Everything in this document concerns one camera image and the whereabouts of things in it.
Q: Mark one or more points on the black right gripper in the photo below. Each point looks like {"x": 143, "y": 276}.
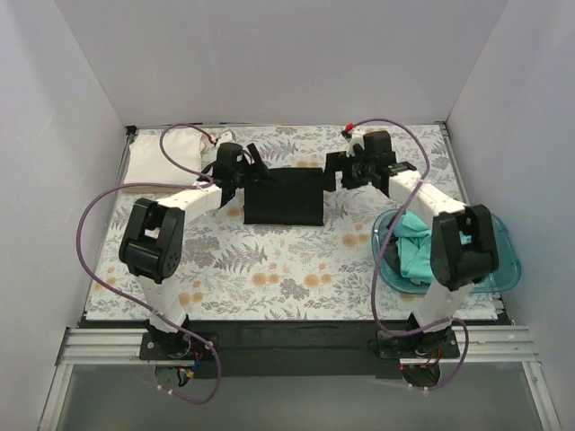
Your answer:
{"x": 340, "y": 167}

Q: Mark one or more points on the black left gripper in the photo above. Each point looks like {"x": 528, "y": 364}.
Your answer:
{"x": 245, "y": 166}

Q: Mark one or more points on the black t-shirt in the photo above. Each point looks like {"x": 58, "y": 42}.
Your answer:
{"x": 285, "y": 196}

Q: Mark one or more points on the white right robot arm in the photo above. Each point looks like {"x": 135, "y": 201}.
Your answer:
{"x": 463, "y": 250}

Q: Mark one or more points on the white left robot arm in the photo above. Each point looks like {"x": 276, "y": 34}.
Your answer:
{"x": 152, "y": 244}

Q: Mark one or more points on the teal t-shirt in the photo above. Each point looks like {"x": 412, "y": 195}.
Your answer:
{"x": 413, "y": 241}

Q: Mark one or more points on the folded white t-shirt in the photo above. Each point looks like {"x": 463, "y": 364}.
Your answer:
{"x": 147, "y": 163}

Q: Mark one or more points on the floral patterned table mat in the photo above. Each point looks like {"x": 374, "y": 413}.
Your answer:
{"x": 230, "y": 270}

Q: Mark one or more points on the brown cardboard board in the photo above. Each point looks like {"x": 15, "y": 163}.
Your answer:
{"x": 149, "y": 188}

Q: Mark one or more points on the teal plastic basket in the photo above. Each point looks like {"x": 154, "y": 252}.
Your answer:
{"x": 504, "y": 278}

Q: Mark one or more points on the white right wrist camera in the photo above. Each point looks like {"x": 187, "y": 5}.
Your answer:
{"x": 354, "y": 139}

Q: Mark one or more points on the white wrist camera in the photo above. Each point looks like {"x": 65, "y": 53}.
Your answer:
{"x": 354, "y": 139}
{"x": 227, "y": 136}

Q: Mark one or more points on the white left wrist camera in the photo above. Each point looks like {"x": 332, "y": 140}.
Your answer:
{"x": 227, "y": 136}

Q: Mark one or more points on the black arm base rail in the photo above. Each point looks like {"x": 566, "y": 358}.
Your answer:
{"x": 297, "y": 348}

